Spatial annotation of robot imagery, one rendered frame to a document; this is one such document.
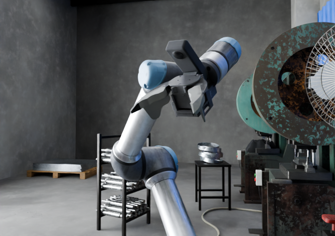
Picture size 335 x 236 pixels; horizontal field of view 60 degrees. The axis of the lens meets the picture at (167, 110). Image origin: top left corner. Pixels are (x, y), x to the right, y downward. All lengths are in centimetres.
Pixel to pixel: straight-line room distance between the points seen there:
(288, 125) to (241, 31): 574
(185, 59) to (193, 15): 726
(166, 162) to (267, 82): 125
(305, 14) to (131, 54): 424
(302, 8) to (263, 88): 424
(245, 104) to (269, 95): 171
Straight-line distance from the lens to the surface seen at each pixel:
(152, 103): 62
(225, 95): 738
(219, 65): 68
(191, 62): 61
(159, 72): 72
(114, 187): 294
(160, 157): 103
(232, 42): 78
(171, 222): 96
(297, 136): 213
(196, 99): 52
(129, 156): 93
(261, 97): 210
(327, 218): 116
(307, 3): 629
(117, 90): 791
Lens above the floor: 109
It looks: 2 degrees up
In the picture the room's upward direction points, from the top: straight up
